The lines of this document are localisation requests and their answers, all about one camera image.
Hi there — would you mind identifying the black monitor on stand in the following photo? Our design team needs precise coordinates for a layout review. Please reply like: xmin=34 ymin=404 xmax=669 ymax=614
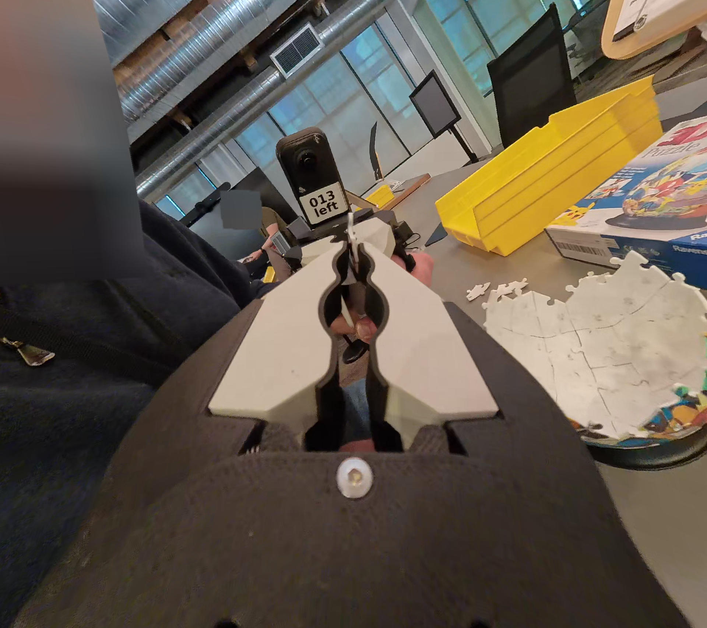
xmin=409 ymin=69 xmax=478 ymax=165

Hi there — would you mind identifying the partly built puzzle ball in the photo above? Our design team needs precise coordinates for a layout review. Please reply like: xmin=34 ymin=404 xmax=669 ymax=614
xmin=482 ymin=249 xmax=707 ymax=449

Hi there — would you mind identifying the white vent grille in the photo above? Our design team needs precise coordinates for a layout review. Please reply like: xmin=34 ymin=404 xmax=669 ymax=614
xmin=270 ymin=23 xmax=324 ymax=79

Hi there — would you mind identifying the silver round air duct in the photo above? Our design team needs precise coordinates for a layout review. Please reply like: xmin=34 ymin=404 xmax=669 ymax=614
xmin=130 ymin=0 xmax=409 ymax=198

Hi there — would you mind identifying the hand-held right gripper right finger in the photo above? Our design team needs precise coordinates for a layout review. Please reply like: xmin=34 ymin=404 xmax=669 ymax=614
xmin=365 ymin=243 xmax=502 ymax=451

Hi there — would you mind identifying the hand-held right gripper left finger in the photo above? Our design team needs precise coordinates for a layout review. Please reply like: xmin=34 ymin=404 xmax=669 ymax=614
xmin=208 ymin=240 xmax=350 ymax=448

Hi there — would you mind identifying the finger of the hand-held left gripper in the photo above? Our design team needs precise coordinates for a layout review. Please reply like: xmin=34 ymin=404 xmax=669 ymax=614
xmin=301 ymin=238 xmax=340 ymax=272
xmin=353 ymin=218 xmax=396 ymax=256

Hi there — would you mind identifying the flat wooden board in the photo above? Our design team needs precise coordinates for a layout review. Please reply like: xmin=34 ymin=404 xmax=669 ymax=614
xmin=381 ymin=172 xmax=432 ymax=209

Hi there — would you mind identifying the person's left hand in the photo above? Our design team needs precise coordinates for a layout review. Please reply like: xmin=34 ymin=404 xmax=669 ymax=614
xmin=331 ymin=249 xmax=437 ymax=344

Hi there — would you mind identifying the blue puzzle box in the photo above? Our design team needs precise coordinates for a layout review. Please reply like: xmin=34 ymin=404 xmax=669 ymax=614
xmin=544 ymin=115 xmax=707 ymax=291

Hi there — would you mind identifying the black ball stand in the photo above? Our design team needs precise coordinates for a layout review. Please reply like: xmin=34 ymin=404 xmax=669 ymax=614
xmin=574 ymin=418 xmax=707 ymax=471

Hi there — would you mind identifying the dark office chair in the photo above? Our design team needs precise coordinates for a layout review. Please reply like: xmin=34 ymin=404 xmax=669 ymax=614
xmin=566 ymin=0 xmax=614 ymax=82

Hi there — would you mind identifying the black mesh office chair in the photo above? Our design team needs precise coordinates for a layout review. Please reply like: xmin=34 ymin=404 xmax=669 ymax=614
xmin=486 ymin=3 xmax=578 ymax=149

